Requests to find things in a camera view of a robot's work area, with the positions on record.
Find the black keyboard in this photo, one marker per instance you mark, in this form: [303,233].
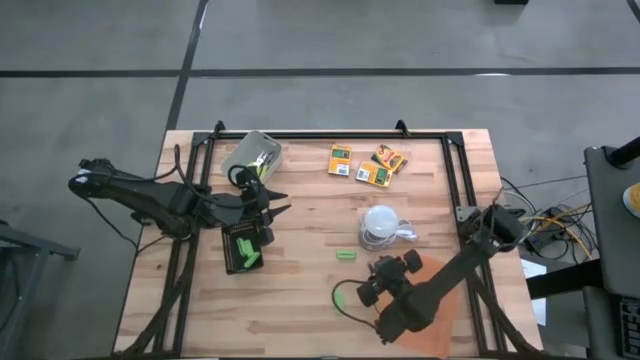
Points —
[631,330]

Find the pale grey plastic bin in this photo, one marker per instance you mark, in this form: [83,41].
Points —
[245,147]

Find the grey desk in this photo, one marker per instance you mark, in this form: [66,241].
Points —
[610,240]

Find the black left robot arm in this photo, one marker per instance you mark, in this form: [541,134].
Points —
[150,200]

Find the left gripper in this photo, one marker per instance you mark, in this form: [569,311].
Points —
[250,210]

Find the brass lamp with white shade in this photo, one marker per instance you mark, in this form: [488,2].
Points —
[381,220]

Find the black aluminium table frame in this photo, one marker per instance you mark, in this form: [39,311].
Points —
[325,135]

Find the black frame clamp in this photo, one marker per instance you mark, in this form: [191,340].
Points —
[401,129]
[218,129]

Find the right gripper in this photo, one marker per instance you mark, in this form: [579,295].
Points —
[387,275]

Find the grey metal bracket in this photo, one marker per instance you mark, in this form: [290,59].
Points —
[465,215]

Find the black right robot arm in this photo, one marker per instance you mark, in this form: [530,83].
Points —
[440,285]

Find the yellow round roll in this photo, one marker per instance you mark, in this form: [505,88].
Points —
[632,200]

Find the white paper sheet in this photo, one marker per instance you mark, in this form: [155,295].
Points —
[535,270]

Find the grey metal cart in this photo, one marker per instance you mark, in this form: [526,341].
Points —
[30,245]

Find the green rectangular eraser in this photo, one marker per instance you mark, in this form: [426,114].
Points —
[252,260]
[241,247]
[248,248]
[346,255]
[339,301]

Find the black mesh basket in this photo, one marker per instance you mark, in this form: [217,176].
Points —
[230,250]

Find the black post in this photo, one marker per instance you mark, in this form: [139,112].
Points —
[625,152]

